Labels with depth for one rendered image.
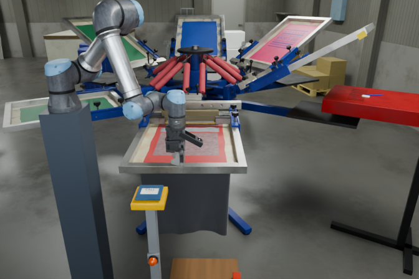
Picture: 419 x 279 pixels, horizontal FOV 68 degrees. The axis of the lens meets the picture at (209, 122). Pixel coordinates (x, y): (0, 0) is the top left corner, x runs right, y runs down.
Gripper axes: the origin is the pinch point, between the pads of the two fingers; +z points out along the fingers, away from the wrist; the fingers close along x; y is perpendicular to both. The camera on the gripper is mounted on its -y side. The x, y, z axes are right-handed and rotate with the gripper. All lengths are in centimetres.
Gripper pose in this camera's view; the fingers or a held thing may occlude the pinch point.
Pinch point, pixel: (183, 165)
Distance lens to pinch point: 145.7
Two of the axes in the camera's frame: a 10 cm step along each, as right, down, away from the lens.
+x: 0.0, 3.5, -9.4
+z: 0.0, 9.4, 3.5
